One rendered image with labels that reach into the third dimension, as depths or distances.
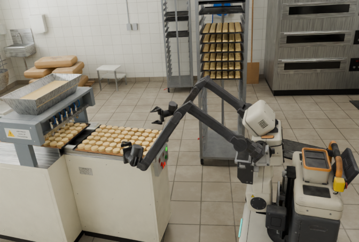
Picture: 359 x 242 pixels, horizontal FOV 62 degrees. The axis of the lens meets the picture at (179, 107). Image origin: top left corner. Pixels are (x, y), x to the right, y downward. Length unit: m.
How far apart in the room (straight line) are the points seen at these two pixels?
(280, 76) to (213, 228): 3.26
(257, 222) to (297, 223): 0.53
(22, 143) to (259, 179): 1.60
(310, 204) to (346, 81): 4.02
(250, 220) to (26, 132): 1.72
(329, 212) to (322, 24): 3.81
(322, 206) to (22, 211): 2.14
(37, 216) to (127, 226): 0.69
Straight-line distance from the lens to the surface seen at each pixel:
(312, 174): 2.01
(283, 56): 5.30
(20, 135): 2.28
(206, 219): 2.88
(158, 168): 2.19
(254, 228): 2.44
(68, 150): 2.40
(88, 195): 2.54
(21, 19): 7.17
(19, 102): 2.29
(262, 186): 2.06
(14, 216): 2.86
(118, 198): 2.42
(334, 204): 1.94
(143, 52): 6.32
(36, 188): 2.49
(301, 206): 1.94
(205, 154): 3.46
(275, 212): 2.07
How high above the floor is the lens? 2.00
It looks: 23 degrees down
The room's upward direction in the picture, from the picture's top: 3 degrees counter-clockwise
